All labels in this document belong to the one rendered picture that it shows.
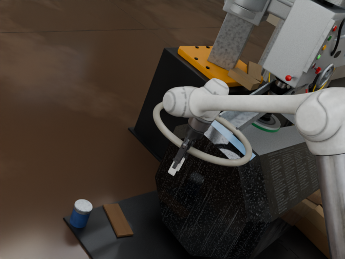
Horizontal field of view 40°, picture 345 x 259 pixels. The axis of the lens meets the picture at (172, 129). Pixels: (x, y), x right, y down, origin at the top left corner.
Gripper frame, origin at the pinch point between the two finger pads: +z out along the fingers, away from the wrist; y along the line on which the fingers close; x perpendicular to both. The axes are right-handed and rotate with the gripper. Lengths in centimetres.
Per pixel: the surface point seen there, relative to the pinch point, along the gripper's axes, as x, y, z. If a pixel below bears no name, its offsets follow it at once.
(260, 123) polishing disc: -18, 77, -7
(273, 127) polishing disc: -25, 80, -8
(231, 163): -18.9, 8.1, -10.6
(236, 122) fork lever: -8, 51, -11
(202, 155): -7.4, 0.1, -10.6
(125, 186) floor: 36, 80, 80
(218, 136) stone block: -4, 55, 3
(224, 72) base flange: 23, 136, -4
